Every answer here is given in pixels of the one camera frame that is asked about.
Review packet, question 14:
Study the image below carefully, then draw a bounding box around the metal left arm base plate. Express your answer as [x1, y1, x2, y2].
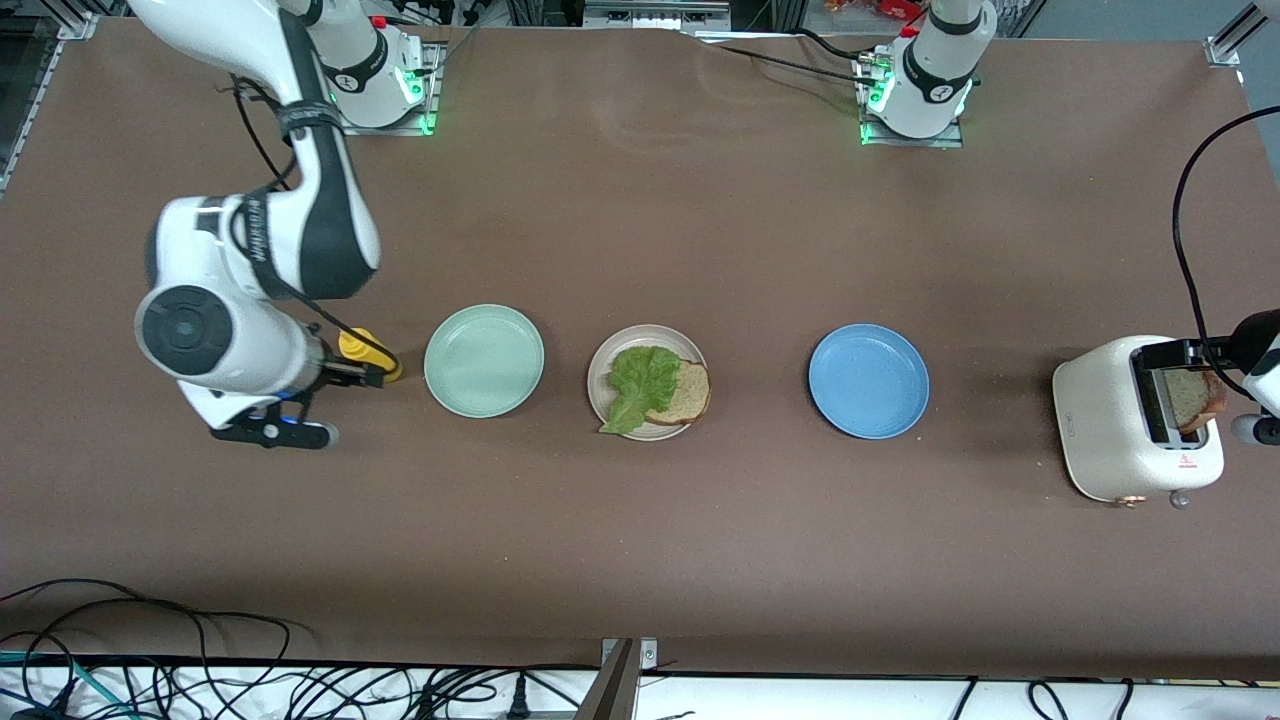
[856, 55, 967, 149]

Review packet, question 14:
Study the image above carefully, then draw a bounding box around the grey metal device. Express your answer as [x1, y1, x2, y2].
[583, 0, 731, 33]

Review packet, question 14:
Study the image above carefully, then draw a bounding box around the blue plate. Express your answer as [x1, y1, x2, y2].
[808, 323, 931, 440]

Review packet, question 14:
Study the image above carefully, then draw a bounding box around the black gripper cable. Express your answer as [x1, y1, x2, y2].
[1172, 103, 1280, 401]
[228, 195, 399, 366]

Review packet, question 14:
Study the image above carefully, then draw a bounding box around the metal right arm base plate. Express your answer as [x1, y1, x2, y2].
[332, 42, 447, 137]

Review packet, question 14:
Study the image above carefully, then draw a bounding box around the white toaster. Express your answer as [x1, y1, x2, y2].
[1051, 335, 1226, 510]

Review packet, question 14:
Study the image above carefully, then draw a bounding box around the black floor cable loop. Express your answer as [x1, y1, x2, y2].
[0, 578, 293, 666]

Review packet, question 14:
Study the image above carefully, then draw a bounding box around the black arm base cable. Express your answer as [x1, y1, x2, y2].
[790, 28, 891, 63]
[690, 38, 881, 91]

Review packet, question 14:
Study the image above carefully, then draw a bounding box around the beige plate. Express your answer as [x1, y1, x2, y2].
[587, 324, 710, 442]

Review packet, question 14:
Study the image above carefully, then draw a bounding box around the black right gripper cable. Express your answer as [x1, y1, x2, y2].
[228, 195, 399, 366]

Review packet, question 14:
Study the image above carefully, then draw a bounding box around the red packet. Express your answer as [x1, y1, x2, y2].
[825, 0, 926, 23]

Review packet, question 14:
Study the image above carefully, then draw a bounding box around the brown bread slice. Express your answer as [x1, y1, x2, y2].
[1163, 368, 1228, 434]
[645, 360, 712, 427]

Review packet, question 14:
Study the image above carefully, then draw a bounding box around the green lettuce leaf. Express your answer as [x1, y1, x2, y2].
[598, 345, 682, 436]

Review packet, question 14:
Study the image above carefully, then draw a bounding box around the mint green plate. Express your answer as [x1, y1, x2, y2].
[424, 304, 546, 419]

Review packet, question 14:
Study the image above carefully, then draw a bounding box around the teal cable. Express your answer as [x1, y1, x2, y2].
[0, 650, 136, 719]

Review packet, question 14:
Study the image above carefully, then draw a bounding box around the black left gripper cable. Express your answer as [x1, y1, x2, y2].
[1172, 103, 1280, 401]

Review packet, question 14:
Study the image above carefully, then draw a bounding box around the yellow mustard squeeze bottle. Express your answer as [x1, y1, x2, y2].
[338, 328, 403, 384]

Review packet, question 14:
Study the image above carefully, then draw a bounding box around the black looping cable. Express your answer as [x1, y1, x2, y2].
[230, 75, 303, 193]

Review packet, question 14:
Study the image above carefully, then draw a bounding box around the aluminium frame profile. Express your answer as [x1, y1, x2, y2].
[1205, 0, 1263, 69]
[0, 0, 136, 196]

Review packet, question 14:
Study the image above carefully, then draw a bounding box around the metal table bracket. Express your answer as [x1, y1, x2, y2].
[575, 637, 661, 720]

